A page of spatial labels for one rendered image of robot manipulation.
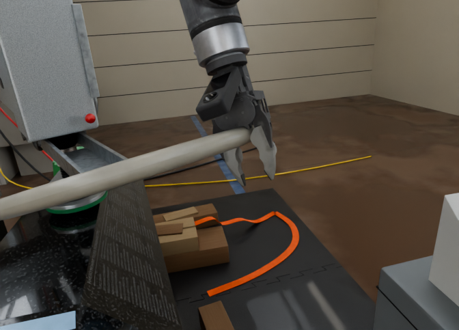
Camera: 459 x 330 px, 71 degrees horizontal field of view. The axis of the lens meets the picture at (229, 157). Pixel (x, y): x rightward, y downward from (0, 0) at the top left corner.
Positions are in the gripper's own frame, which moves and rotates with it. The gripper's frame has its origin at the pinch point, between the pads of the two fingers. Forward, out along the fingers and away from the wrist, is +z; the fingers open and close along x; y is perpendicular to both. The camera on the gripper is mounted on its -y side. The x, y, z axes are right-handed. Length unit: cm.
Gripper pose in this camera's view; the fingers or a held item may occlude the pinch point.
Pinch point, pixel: (254, 176)
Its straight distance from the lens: 54.8
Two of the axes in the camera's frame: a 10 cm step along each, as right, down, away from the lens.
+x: -8.8, 2.3, 4.2
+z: 2.9, 9.6, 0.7
